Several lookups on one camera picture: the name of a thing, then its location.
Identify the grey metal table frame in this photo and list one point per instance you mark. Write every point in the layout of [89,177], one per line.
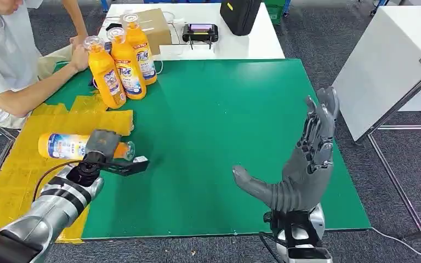
[395,183]

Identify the person's left hand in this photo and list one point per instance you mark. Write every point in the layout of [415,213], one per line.
[78,40]

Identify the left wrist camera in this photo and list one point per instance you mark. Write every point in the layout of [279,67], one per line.
[130,167]

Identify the brown cardboard box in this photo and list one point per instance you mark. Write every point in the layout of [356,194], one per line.
[158,27]

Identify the orange detergent bottle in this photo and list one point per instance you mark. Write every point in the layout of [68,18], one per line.
[107,83]
[61,146]
[141,40]
[128,78]

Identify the black handheld controller with screen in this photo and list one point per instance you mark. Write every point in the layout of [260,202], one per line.
[200,33]

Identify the black bag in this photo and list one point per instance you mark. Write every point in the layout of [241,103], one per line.
[239,16]

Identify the white table with items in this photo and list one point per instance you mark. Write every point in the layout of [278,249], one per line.
[248,43]

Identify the blue metal leg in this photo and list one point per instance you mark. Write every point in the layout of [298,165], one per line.
[104,4]

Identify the green table mat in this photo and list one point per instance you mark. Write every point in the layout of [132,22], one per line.
[203,119]

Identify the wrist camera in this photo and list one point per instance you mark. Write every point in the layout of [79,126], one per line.
[308,256]
[130,167]

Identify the person's right hand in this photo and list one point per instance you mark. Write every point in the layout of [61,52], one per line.
[79,58]

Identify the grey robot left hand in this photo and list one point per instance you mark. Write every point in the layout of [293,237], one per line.
[103,143]

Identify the green plastic crate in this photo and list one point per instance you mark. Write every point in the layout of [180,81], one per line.
[274,11]

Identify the empty white table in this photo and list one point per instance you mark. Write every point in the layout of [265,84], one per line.
[381,67]

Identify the black smartphone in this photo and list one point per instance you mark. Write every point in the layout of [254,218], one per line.
[113,26]

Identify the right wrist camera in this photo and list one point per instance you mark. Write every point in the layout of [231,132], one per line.
[308,256]

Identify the dark blue pouch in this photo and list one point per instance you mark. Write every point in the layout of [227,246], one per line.
[93,81]

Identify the white power adapter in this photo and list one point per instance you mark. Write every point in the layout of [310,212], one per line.
[178,25]

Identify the blue metal rack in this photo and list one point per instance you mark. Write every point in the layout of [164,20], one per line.
[287,7]

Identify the person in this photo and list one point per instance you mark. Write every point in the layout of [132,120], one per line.
[3,47]

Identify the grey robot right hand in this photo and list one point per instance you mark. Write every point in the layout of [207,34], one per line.
[301,181]

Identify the yellow sheet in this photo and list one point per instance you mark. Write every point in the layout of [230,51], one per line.
[18,174]

